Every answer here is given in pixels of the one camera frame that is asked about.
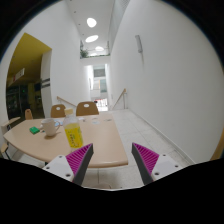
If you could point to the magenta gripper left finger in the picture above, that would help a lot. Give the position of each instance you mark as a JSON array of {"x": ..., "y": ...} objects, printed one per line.
[{"x": 73, "y": 166}]

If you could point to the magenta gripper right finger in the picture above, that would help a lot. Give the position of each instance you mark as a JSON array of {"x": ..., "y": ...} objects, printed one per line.
[{"x": 153, "y": 166}]

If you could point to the yellow plastic drink bottle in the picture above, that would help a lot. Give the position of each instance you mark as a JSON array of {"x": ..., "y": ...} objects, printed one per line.
[{"x": 73, "y": 131}]

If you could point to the white ceramic mug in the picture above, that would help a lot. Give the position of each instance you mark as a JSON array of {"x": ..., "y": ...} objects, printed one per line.
[{"x": 50, "y": 126}]

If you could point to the small green box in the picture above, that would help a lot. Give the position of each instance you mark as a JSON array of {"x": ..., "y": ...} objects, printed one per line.
[{"x": 34, "y": 130}]

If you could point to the light wooden table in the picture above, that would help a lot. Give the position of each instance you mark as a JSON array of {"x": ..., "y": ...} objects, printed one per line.
[{"x": 99, "y": 130}]

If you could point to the wooden chair with hole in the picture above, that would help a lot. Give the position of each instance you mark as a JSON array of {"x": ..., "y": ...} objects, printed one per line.
[{"x": 86, "y": 108}]

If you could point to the wooden chair at left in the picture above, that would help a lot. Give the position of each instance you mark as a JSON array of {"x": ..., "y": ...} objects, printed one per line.
[{"x": 28, "y": 114}]

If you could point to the wooden stair handrail left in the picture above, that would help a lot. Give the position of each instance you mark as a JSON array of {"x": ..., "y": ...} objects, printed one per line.
[{"x": 61, "y": 99}]

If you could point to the wooden stair handrail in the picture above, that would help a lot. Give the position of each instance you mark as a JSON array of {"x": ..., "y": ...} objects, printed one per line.
[
  {"x": 121, "y": 101},
  {"x": 61, "y": 99}
]

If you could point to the wooden stair handrail right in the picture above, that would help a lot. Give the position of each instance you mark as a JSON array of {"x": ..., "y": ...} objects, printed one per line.
[{"x": 121, "y": 101}]

